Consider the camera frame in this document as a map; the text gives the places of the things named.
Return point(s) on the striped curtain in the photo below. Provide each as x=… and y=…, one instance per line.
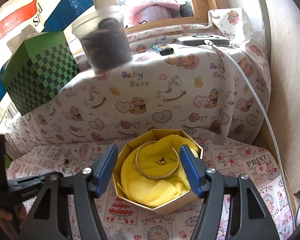
x=15, y=25

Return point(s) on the clear plastic container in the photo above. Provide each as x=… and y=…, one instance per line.
x=105, y=50

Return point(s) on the yellow cloth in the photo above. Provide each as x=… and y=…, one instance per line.
x=140, y=190

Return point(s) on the pale wood panel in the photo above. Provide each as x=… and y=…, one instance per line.
x=287, y=80

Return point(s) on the small gold earring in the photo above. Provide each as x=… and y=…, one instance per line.
x=160, y=161

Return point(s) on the pink fabric item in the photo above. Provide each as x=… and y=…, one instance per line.
x=152, y=12

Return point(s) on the strawberry printed cloth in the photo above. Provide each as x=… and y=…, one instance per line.
x=240, y=160

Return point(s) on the wooden window frame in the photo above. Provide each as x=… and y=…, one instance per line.
x=202, y=0

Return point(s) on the octagonal cardboard jewelry box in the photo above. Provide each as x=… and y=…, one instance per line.
x=165, y=208

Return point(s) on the grey power bank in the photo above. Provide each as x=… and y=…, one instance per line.
x=202, y=40

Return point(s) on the black and yellow lighter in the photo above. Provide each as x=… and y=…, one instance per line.
x=162, y=49

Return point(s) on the green checkered tissue box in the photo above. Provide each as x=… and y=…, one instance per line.
x=40, y=80

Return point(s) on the jewellery pieces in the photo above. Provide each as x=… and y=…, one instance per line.
x=65, y=166

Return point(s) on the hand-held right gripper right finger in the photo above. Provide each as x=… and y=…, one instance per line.
x=191, y=172

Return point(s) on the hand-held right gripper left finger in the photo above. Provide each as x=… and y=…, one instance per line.
x=105, y=172

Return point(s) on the person's left hand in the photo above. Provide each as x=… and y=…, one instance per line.
x=7, y=213

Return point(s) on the gold bangle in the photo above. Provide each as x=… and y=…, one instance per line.
x=150, y=176

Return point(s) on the bear printed cloth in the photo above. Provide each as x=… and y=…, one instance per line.
x=140, y=92

